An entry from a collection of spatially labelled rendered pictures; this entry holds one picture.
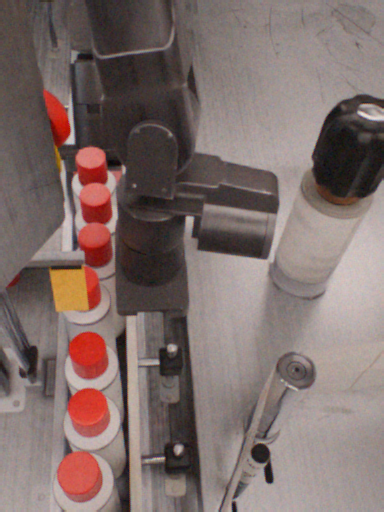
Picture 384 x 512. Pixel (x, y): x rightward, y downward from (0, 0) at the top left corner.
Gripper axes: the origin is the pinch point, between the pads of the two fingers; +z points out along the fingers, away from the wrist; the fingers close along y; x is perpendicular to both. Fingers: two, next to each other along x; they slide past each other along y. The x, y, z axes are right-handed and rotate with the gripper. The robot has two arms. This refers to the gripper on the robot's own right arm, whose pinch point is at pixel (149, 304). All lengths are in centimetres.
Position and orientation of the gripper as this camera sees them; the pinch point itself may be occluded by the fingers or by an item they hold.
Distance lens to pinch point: 59.9
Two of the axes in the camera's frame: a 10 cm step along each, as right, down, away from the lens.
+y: -0.7, -8.5, 5.2
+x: -9.9, 0.2, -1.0
